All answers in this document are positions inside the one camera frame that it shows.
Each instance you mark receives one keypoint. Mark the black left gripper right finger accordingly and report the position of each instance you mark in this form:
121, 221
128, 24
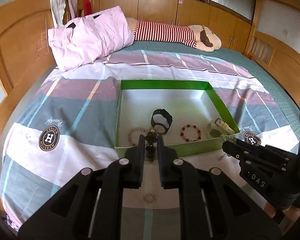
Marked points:
168, 171

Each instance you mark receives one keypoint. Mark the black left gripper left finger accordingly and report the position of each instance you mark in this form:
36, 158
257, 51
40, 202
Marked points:
136, 156

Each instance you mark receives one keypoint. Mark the black wrist watch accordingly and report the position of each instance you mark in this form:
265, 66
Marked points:
161, 121

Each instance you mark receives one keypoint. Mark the cream strap watch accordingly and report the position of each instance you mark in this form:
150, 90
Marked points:
224, 127

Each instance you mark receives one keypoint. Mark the green cardboard box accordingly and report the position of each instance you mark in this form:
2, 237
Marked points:
190, 115

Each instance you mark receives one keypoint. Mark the striped plush toy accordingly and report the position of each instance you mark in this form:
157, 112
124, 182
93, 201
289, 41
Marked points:
195, 36

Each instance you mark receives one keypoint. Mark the pink pillow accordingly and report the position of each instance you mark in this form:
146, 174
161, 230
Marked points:
85, 39

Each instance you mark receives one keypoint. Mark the wooden headboard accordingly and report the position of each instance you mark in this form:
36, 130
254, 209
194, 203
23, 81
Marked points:
24, 51

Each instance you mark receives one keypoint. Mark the wooden wardrobe cabinets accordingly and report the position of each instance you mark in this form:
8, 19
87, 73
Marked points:
272, 39

